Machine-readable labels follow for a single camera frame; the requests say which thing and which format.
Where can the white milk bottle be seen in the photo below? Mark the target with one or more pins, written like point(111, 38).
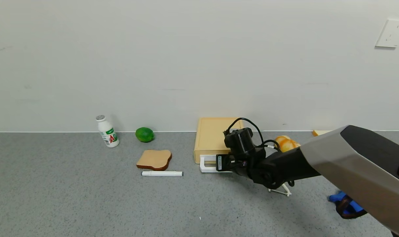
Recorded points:
point(108, 133)

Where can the orange striped bread roll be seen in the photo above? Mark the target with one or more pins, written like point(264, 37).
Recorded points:
point(286, 142)

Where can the white bread slice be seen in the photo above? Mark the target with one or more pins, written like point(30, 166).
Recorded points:
point(320, 132)

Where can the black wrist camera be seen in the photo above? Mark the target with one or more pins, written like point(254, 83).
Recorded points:
point(239, 141)

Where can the brown toast slice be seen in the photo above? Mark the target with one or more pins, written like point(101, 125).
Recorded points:
point(154, 159)

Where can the yellow drawer case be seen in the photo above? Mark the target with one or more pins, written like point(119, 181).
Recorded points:
point(212, 136)

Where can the white wall socket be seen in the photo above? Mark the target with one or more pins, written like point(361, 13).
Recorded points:
point(391, 33)

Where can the white marker pen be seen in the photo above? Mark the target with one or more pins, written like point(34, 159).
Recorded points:
point(161, 173)

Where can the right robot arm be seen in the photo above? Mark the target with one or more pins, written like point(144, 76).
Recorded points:
point(351, 161)

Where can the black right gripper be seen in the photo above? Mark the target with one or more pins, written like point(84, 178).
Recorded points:
point(220, 163)

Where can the green lime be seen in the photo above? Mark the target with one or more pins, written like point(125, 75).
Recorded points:
point(145, 134)

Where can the blue towel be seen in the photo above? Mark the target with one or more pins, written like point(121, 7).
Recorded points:
point(340, 197)

